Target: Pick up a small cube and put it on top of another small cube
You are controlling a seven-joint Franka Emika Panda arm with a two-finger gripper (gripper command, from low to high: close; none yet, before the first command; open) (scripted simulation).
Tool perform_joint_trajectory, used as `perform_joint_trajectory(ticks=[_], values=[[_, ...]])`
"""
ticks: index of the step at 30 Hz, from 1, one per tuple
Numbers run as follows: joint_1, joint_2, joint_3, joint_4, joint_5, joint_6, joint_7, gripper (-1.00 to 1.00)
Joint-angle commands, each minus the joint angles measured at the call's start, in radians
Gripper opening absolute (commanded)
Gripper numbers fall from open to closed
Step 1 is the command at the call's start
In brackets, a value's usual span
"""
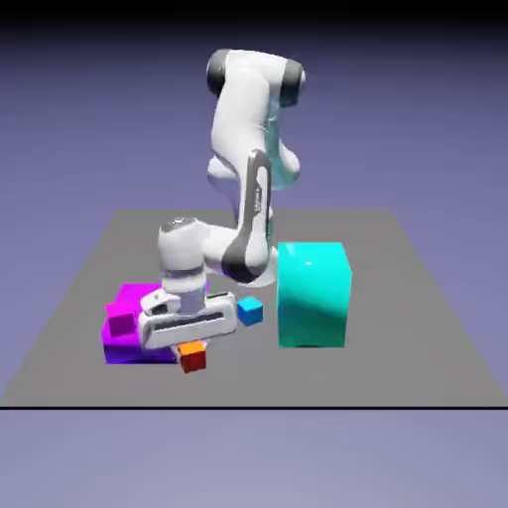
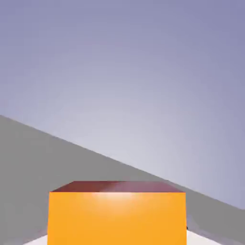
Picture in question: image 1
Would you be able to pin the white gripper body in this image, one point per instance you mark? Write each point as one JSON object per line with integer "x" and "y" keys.
{"x": 186, "y": 327}

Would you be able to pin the small orange cube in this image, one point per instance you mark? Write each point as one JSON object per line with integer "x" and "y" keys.
{"x": 193, "y": 356}

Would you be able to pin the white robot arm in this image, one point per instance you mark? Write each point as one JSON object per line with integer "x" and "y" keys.
{"x": 238, "y": 119}

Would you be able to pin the small blue cube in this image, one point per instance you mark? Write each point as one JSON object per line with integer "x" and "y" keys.
{"x": 250, "y": 311}

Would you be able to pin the small purple cube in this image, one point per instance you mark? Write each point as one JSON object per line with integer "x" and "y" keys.
{"x": 121, "y": 323}

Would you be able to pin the large magenta box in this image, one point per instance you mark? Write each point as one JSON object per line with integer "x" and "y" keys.
{"x": 127, "y": 349}

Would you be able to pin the large cyan box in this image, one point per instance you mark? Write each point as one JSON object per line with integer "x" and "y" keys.
{"x": 311, "y": 293}

